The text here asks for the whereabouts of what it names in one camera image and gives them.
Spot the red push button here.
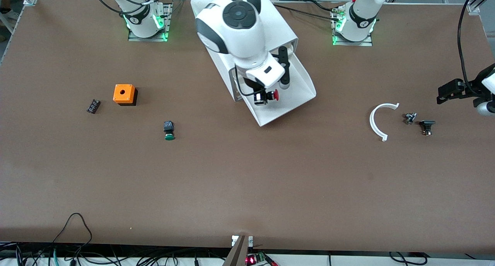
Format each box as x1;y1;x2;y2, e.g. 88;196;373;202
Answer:
254;89;280;106

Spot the white drawer cabinet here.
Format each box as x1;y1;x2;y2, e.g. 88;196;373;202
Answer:
190;0;299;102

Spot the white curved plastic arc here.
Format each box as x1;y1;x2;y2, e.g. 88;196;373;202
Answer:
369;102;400;142

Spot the orange box with hole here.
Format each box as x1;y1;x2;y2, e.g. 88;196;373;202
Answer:
113;84;138;106

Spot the circuit board with red light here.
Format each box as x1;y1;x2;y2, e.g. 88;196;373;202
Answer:
246;252;280;266

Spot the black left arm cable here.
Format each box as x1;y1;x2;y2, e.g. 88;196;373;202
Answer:
457;0;481;97

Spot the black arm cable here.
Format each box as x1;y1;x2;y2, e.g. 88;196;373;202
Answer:
88;0;184;16
457;0;481;97

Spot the black cable on table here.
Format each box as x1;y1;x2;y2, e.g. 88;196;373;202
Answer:
272;0;345;22

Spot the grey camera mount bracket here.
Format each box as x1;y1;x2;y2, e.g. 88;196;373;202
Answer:
222;235;254;266

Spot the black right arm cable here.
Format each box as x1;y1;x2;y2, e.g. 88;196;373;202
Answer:
88;0;184;16

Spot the black cable at table edge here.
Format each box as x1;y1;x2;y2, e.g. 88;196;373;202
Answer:
388;251;429;266

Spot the black looped cable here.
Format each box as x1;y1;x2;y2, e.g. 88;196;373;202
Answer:
51;213;93;259

